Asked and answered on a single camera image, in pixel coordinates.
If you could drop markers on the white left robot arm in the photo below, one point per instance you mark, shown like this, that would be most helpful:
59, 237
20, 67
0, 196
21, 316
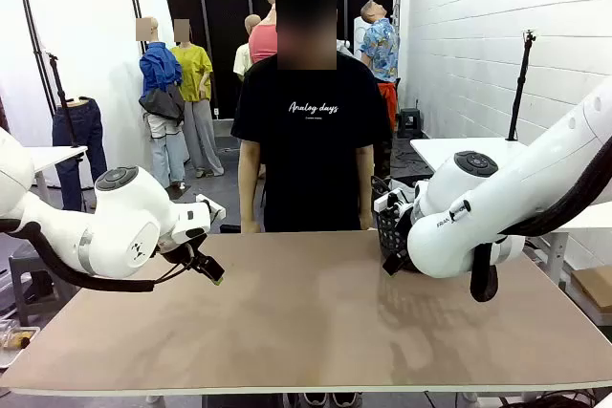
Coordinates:
119, 236

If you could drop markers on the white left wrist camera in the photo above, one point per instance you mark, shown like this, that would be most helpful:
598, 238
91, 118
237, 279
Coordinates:
210, 205

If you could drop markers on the half mannequin in blue jeans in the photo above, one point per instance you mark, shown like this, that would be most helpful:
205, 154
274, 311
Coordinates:
88, 140

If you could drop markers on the person's left forearm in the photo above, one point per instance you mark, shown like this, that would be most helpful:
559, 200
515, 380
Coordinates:
364, 178

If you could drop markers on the small white side table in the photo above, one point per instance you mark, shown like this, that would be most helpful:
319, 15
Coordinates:
52, 155

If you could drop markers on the black perforated plastic basket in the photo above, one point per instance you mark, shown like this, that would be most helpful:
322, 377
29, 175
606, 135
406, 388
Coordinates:
389, 236

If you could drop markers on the small black plastic stool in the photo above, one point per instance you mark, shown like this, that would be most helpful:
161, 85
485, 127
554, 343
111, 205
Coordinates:
409, 122

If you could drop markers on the black folding partition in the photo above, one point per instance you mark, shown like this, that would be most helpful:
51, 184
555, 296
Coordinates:
220, 6

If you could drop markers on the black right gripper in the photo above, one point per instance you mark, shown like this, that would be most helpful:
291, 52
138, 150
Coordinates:
400, 231

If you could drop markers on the person in black T-shirt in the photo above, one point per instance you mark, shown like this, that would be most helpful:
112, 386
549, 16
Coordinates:
311, 150

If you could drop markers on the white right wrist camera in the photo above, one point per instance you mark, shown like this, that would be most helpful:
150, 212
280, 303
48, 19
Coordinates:
389, 201

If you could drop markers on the brown cardboard box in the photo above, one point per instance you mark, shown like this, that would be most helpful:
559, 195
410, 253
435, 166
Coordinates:
595, 286

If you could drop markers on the mannequin in floral shirt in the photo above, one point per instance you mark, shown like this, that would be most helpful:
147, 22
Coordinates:
382, 49

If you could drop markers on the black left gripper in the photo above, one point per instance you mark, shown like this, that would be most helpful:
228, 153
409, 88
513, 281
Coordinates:
181, 252

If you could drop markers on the black tripod by jeans mannequin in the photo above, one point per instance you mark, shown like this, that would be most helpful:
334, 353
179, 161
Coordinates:
59, 88

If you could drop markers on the wide white backdrop screen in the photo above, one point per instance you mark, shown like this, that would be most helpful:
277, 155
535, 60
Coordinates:
81, 35

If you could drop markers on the mannequin in pink top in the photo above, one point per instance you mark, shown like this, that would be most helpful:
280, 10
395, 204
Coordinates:
263, 42

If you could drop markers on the mannequin in cream shirt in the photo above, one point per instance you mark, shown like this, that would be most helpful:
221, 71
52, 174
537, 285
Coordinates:
243, 61

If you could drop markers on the person's left hand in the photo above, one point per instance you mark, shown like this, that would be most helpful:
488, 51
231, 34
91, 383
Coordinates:
367, 223

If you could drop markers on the white tray with brown items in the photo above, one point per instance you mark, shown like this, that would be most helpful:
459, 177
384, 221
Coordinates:
16, 343

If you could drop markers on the mannequin in yellow shirt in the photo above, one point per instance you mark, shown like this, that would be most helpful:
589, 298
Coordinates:
196, 92

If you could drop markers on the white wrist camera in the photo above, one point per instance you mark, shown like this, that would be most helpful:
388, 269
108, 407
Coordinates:
210, 205
389, 201

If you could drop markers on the black seat behind table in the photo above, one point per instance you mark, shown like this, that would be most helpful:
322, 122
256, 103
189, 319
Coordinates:
229, 228

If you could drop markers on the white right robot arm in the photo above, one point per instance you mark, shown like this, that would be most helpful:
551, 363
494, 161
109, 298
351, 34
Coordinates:
516, 198

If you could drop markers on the mannequin in blue shirt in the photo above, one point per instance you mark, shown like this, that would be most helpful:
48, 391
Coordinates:
160, 92

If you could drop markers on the person's right hand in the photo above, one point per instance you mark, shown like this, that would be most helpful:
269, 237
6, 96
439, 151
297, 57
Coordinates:
250, 226

